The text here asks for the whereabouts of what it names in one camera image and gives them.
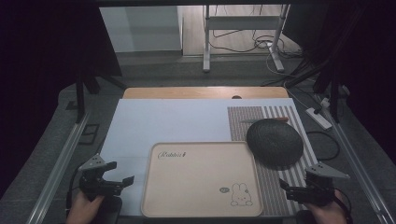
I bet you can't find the person's left hand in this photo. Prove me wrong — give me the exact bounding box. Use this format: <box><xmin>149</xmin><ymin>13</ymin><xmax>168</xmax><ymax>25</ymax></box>
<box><xmin>65</xmin><ymin>189</ymin><xmax>106</xmax><ymax>224</ymax></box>

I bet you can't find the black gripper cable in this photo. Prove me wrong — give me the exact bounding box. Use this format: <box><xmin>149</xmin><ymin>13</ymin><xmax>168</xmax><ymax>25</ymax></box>
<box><xmin>333</xmin><ymin>186</ymin><xmax>355</xmax><ymax>223</ymax></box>
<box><xmin>64</xmin><ymin>169</ymin><xmax>82</xmax><ymax>217</ymax></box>

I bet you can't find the person's right hand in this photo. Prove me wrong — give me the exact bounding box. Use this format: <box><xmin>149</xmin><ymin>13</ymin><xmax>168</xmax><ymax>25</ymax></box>
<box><xmin>303</xmin><ymin>189</ymin><xmax>355</xmax><ymax>224</ymax></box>

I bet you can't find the black floor cable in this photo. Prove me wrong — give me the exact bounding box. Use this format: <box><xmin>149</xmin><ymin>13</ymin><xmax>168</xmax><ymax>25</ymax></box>
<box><xmin>207</xmin><ymin>4</ymin><xmax>302</xmax><ymax>60</ymax></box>

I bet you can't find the aluminium rail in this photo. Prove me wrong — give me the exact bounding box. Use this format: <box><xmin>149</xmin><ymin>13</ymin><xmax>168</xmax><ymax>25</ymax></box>
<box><xmin>329</xmin><ymin>115</ymin><xmax>396</xmax><ymax>224</ymax></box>
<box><xmin>26</xmin><ymin>112</ymin><xmax>92</xmax><ymax>224</ymax></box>

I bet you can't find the black flat floor bracket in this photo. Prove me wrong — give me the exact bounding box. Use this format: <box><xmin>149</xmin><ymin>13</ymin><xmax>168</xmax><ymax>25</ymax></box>
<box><xmin>78</xmin><ymin>123</ymin><xmax>101</xmax><ymax>146</ymax></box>

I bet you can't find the black metal stand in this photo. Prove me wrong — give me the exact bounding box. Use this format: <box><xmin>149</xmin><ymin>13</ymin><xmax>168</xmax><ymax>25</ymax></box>
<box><xmin>74</xmin><ymin>69</ymin><xmax>128</xmax><ymax>124</ymax></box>
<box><xmin>312</xmin><ymin>60</ymin><xmax>344</xmax><ymax>123</ymax></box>

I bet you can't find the wooden table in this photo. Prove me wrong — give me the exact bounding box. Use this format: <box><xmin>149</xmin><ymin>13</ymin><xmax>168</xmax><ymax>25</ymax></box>
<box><xmin>121</xmin><ymin>86</ymin><xmax>290</xmax><ymax>101</ymax></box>

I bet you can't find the black cable loop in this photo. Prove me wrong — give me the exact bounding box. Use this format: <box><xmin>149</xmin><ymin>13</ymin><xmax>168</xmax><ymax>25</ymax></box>
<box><xmin>305</xmin><ymin>130</ymin><xmax>341</xmax><ymax>162</ymax></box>

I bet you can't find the beige tray with rabbit print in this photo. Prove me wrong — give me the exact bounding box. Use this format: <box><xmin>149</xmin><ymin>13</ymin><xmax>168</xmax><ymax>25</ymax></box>
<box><xmin>140</xmin><ymin>141</ymin><xmax>264</xmax><ymax>218</ymax></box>

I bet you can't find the striped brown placemat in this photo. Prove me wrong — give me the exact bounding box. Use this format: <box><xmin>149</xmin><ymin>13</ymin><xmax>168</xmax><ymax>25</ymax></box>
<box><xmin>227</xmin><ymin>105</ymin><xmax>319</xmax><ymax>217</ymax></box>

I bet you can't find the knife with reddish handle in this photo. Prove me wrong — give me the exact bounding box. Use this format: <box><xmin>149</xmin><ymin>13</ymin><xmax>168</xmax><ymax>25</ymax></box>
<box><xmin>239</xmin><ymin>116</ymin><xmax>290</xmax><ymax>125</ymax></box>

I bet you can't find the white desk frame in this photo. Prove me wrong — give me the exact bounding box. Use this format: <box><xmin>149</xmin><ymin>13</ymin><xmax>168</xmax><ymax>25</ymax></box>
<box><xmin>202</xmin><ymin>4</ymin><xmax>291</xmax><ymax>74</ymax></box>

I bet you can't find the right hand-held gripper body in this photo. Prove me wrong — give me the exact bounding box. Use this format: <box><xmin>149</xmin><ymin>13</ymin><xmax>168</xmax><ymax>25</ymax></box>
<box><xmin>285</xmin><ymin>161</ymin><xmax>350</xmax><ymax>207</ymax></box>

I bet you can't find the white power strip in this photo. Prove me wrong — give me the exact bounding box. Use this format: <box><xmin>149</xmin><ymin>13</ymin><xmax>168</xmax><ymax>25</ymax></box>
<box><xmin>304</xmin><ymin>106</ymin><xmax>333</xmax><ymax>131</ymax></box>

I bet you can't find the white table cover sheet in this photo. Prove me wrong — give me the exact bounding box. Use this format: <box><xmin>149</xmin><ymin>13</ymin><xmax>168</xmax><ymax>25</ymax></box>
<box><xmin>98</xmin><ymin>97</ymin><xmax>319</xmax><ymax>217</ymax></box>

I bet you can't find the white floor cable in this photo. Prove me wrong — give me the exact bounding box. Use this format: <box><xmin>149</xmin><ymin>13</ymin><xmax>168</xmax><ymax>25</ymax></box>
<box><xmin>264</xmin><ymin>41</ymin><xmax>312</xmax><ymax>108</ymax></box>

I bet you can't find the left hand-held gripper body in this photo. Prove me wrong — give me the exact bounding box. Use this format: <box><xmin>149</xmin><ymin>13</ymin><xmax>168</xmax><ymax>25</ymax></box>
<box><xmin>78</xmin><ymin>153</ymin><xmax>124</xmax><ymax>203</ymax></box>

